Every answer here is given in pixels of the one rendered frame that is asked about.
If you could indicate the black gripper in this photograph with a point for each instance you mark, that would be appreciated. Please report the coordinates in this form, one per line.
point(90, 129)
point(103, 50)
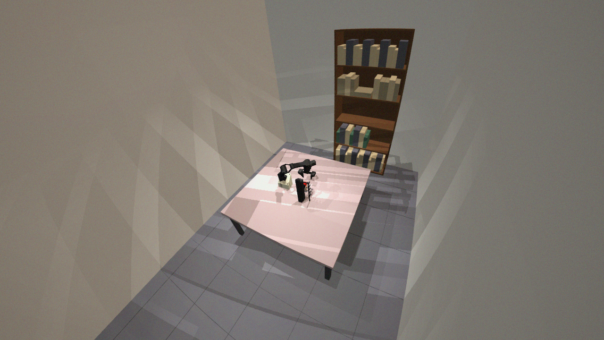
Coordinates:
point(307, 171)

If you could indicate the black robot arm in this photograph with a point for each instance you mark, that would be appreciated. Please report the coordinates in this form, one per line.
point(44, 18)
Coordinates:
point(305, 164)

